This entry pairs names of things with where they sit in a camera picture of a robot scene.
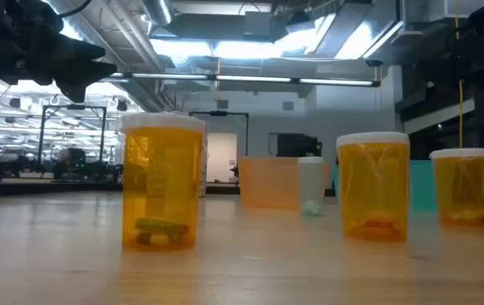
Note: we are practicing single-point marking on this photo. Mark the long LED light bar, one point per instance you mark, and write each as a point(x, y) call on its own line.
point(250, 79)

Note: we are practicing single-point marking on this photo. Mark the silver round air duct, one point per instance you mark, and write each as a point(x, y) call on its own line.
point(159, 10)

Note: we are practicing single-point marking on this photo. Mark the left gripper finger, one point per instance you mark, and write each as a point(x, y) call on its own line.
point(72, 51)
point(82, 74)

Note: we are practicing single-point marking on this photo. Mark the black machine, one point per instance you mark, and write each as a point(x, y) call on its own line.
point(296, 146)

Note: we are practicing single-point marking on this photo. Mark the succulent in white patterned pot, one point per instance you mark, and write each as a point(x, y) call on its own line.
point(204, 169)

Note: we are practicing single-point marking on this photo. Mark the black background rig frame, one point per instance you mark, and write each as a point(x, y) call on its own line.
point(218, 113)
point(74, 107)

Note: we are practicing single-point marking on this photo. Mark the bright ceiling light panel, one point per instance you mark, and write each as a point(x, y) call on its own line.
point(246, 48)

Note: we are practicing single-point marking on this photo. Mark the black aluminium rig frame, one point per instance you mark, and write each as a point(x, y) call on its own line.
point(55, 189)

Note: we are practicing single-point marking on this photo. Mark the clear teal pill bottle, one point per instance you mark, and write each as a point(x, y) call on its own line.
point(311, 186)

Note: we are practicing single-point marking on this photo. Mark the orange translucent plastic bin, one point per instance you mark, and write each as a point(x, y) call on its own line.
point(267, 182)

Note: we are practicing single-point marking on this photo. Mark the green translucent plastic bin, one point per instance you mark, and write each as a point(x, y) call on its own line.
point(421, 186)

